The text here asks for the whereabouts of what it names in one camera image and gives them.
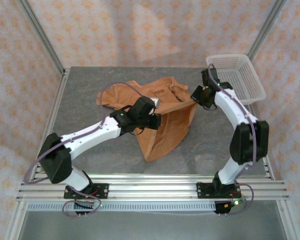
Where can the aluminium frame leg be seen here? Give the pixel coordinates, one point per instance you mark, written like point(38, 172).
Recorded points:
point(288, 220)
point(16, 220)

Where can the orange-brown t-shirt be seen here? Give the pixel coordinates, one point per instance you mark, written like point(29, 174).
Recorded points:
point(170, 130)

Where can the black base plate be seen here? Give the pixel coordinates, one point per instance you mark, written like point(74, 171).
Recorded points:
point(203, 191)
point(101, 191)

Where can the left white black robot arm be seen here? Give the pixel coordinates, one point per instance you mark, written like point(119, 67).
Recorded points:
point(90, 135)

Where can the white plastic mesh basket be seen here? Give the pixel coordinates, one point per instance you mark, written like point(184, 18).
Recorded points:
point(240, 75)

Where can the aluminium table side rail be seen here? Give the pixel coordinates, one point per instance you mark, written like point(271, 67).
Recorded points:
point(58, 95)
point(252, 112)

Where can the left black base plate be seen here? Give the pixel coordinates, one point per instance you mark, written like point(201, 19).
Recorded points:
point(101, 191)

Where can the aluminium upright post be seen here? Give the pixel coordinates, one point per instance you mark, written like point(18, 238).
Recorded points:
point(265, 30)
point(41, 35)

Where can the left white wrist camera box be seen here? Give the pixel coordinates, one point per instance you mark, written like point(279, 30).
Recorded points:
point(155, 102)

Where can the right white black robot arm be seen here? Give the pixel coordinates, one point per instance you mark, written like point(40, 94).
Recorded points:
point(230, 105)

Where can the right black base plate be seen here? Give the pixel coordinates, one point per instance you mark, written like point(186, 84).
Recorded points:
point(203, 191)

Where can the wide aluminium mounting rail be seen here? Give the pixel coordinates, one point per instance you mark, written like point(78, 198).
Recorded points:
point(152, 187)

